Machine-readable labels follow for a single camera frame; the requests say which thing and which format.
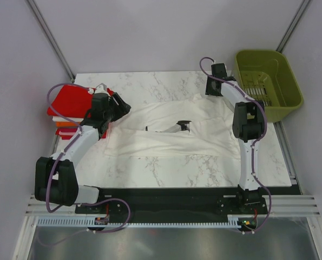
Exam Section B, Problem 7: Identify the white t shirt robot print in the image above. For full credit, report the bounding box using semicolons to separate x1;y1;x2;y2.
105;94;240;160

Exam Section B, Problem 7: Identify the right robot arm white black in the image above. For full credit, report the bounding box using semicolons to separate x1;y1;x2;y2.
205;63;267;191

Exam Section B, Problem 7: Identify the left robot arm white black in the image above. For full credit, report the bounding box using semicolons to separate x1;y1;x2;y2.
34;92;131;213

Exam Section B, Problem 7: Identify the pink red folded shirts bottom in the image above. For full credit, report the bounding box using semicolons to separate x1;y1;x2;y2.
55;127;107;140

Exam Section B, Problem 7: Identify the red folded t shirt top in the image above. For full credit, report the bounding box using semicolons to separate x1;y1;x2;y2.
47;84;114;118

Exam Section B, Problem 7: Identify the orange folded t shirt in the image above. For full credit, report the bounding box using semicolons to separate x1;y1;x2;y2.
55;122;79;128

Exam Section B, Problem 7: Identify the olive green plastic basket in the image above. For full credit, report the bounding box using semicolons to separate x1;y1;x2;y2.
233;49;304;123

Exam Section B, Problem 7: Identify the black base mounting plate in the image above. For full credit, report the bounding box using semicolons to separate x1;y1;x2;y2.
75;187;267;222

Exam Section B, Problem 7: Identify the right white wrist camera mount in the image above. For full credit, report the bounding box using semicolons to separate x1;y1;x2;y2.
225;66;234;76

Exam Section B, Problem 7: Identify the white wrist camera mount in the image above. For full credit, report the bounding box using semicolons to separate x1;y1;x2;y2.
88;83;108;95
225;66;234;76

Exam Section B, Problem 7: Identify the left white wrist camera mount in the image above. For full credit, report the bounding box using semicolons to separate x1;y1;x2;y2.
88;83;108;95

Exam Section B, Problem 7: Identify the right aluminium frame post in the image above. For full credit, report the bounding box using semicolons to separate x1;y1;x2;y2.
276;0;313;53

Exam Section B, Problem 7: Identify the aluminium frame post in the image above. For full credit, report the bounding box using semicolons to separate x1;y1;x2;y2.
25;0;75;82
276;0;313;53

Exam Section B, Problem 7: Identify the left aluminium frame post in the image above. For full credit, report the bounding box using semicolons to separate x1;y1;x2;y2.
25;0;75;82

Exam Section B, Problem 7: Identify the white slotted cable duct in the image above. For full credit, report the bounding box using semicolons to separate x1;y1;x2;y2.
36;215;257;228

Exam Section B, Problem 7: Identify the aluminium rail base frame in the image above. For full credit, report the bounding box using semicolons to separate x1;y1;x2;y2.
13;122;322;259

